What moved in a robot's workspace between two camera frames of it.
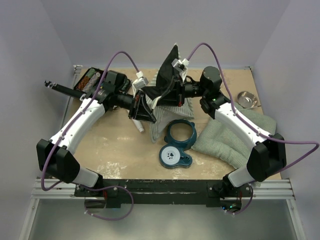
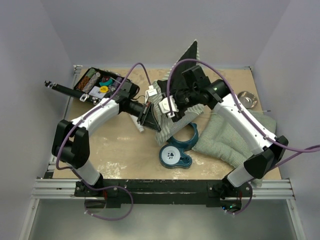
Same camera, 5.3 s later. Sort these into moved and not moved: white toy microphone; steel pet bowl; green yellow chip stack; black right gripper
Moved: black right gripper
Not moved: white toy microphone; steel pet bowl; green yellow chip stack
